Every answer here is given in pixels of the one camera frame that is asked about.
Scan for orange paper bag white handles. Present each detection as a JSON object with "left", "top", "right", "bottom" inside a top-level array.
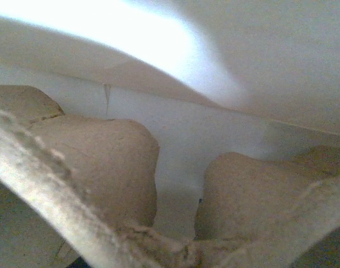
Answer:
[{"left": 0, "top": 1, "right": 340, "bottom": 238}]

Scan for single pulp cup carrier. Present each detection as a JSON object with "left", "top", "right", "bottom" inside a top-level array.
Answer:
[{"left": 0, "top": 85, "right": 340, "bottom": 267}]

